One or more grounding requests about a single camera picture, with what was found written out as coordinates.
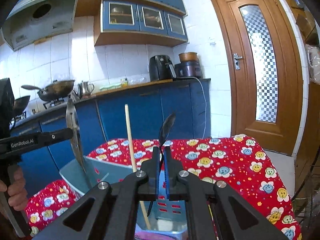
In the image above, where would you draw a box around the black spoon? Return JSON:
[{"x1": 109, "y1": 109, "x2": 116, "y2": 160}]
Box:
[{"x1": 155, "y1": 112, "x2": 176, "y2": 200}]

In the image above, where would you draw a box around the wooden chopstick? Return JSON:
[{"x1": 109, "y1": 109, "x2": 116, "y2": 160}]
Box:
[{"x1": 125, "y1": 104, "x2": 151, "y2": 230}]

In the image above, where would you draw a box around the blue kitchen base cabinet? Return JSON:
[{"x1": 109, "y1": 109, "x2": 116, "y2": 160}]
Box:
[{"x1": 20, "y1": 79, "x2": 210, "y2": 196}]

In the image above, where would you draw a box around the person left hand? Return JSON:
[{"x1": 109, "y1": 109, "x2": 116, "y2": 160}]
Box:
[{"x1": 1, "y1": 167, "x2": 28, "y2": 211}]

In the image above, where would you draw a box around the dark wok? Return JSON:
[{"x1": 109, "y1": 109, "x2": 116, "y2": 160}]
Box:
[
  {"x1": 21, "y1": 80, "x2": 75, "y2": 102},
  {"x1": 13, "y1": 95, "x2": 30, "y2": 117}
]

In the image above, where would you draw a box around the light blue chopstick box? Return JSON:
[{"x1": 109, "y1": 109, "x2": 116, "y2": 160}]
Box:
[{"x1": 59, "y1": 157, "x2": 188, "y2": 239}]

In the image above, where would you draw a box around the wooden shelf unit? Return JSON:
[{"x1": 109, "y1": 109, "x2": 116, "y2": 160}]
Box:
[{"x1": 280, "y1": 0, "x2": 319, "y2": 198}]

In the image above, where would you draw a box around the steel kettle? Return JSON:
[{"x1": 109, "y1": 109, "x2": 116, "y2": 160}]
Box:
[{"x1": 78, "y1": 81, "x2": 95, "y2": 98}]

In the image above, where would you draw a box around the grey range hood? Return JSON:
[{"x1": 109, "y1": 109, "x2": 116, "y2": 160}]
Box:
[{"x1": 1, "y1": 0, "x2": 78, "y2": 51}]

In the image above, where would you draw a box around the black air fryer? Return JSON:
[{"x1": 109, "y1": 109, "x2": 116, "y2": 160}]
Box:
[{"x1": 149, "y1": 55, "x2": 177, "y2": 81}]

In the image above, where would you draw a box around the wooden door checkered glass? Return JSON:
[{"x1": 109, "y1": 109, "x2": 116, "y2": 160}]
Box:
[{"x1": 211, "y1": 0, "x2": 303, "y2": 155}]

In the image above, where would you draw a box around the white plastic bag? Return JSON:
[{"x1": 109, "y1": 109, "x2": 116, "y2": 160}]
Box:
[{"x1": 305, "y1": 44, "x2": 320, "y2": 85}]

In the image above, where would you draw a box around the white power cable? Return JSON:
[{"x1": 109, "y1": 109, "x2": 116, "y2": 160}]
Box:
[{"x1": 190, "y1": 76, "x2": 208, "y2": 139}]

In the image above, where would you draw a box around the blue wall cabinet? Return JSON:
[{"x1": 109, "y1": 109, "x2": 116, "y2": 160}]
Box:
[{"x1": 75, "y1": 0, "x2": 188, "y2": 47}]

